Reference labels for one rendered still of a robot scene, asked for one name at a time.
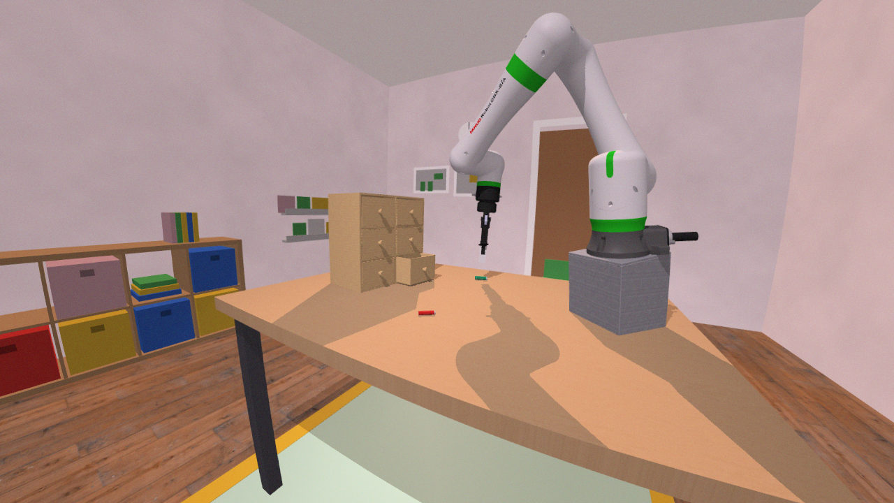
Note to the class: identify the brown wooden drawer front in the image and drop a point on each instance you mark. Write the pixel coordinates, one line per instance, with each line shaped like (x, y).
(409, 212)
(378, 272)
(377, 211)
(377, 242)
(414, 268)
(408, 239)

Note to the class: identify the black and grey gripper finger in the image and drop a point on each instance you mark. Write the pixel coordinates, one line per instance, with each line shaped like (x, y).
(484, 238)

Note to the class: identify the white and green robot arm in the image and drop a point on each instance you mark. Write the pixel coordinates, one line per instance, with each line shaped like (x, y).
(619, 181)

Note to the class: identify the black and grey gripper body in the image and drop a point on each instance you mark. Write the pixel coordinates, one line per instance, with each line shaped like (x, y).
(486, 208)

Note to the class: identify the small wooden chest of drawers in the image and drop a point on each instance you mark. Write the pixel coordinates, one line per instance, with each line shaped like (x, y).
(344, 220)

